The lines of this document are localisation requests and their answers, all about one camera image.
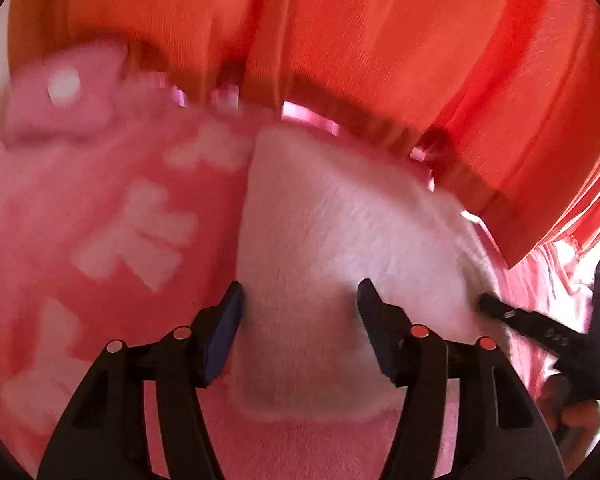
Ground pink bed sheet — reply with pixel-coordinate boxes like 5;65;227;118
480;237;600;411

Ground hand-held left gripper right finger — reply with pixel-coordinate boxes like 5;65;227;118
356;278;566;480

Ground orange curtain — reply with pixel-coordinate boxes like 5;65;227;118
7;0;600;268

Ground person's right hand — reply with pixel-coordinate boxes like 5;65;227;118
539;374;600;443

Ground pink white printed blanket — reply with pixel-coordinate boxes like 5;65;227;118
0;40;456;480

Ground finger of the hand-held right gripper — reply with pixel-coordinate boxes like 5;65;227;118
477;292;588;361

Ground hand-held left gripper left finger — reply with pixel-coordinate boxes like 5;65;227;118
37;281;245;480

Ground white small garment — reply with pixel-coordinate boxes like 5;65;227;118
227;122;513;418

